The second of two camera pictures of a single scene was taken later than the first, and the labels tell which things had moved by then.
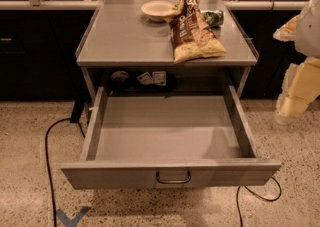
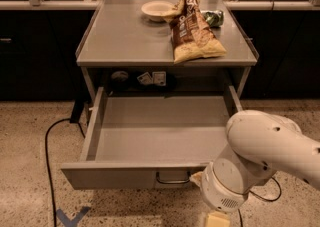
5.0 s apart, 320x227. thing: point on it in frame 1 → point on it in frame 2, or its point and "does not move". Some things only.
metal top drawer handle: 174,181 does not move
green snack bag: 215,18 does not move
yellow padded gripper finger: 301,85 → 218,219
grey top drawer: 167,142 does not move
